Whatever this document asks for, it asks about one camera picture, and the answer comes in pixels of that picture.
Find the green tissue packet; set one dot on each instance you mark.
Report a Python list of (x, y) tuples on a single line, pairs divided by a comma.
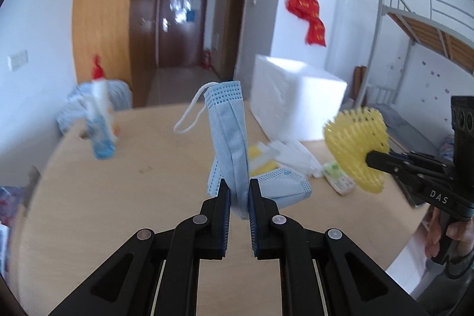
[(338, 179)]

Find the patterned fabric magazine pile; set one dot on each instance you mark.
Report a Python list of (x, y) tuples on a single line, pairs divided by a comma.
[(11, 198)]

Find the side room door frame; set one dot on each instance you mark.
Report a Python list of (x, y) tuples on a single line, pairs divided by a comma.
[(234, 21)]

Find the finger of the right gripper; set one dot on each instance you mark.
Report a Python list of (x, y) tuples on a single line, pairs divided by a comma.
[(412, 168)]

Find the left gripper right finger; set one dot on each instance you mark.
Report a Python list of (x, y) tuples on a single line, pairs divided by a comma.
[(322, 273)]

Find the wooden wardrobe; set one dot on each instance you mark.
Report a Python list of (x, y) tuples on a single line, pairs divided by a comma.
[(123, 35)]

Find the red fire extinguisher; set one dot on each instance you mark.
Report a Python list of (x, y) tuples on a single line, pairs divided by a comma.
[(207, 59)]

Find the white lotion pump bottle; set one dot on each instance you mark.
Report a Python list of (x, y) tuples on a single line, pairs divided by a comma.
[(100, 93)]

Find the person right hand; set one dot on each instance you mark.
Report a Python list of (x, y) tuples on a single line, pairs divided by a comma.
[(462, 232)]

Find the blue surgical face mask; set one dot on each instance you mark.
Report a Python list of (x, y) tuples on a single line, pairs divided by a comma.
[(224, 104)]

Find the wall light switch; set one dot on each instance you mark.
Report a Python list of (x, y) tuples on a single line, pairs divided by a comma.
[(18, 60)]

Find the red hanging bags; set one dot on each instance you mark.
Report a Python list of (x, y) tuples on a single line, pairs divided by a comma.
[(309, 11)]

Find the blue spray bottle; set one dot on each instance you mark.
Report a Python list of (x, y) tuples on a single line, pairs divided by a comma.
[(102, 144)]

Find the white styrofoam box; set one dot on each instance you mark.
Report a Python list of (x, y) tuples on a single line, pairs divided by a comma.
[(292, 100)]

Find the yellow foam fruit net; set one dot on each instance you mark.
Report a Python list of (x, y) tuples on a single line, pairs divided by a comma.
[(262, 159)]

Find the metal bunk bed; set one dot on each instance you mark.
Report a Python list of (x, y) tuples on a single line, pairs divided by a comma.
[(421, 56)]

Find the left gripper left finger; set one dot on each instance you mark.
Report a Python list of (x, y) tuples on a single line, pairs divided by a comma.
[(155, 273)]

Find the dark brown entrance door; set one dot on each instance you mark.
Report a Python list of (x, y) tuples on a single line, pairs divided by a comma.
[(181, 30)]

